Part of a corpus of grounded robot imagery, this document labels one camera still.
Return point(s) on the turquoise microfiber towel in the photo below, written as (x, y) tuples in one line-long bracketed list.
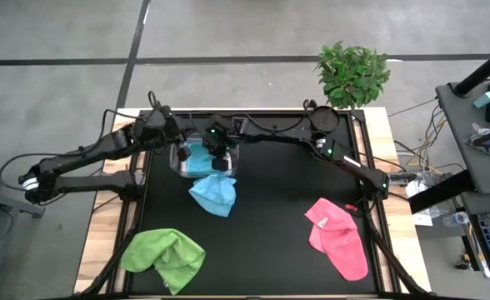
[(199, 160)]

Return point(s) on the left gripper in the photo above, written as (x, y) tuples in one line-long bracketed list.
[(178, 131)]

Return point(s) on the clear plastic bin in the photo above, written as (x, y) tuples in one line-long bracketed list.
[(176, 164)]

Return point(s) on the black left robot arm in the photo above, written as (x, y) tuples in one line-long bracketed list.
[(86, 152)]

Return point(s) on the clear plastic bag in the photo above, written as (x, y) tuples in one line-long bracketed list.
[(478, 131)]

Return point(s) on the green leafy plant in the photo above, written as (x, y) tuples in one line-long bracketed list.
[(351, 75)]

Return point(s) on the green microfiber towel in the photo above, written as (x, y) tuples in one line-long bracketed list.
[(166, 254)]

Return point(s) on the clear plastic water bottle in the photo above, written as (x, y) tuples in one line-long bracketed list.
[(457, 218)]

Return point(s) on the small red clip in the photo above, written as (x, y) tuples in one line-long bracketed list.
[(351, 207)]

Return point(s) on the light blue microfiber towel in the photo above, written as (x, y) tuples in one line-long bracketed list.
[(213, 196)]

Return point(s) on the pink microfiber towel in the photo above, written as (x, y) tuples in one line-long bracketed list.
[(338, 241)]

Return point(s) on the small teal box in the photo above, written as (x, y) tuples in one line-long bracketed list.
[(484, 100)]

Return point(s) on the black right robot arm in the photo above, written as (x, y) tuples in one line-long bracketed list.
[(353, 164)]

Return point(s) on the grey metal desk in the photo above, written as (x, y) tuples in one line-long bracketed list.
[(3, 204)]

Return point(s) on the black pole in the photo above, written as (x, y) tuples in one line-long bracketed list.
[(482, 71)]

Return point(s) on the grey side desk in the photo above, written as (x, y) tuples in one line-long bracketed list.
[(457, 125)]

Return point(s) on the white paper sheet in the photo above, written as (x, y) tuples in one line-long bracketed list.
[(420, 218)]

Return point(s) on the black metal table frame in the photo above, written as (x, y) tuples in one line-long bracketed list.
[(358, 115)]

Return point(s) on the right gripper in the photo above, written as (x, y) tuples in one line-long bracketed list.
[(224, 133)]

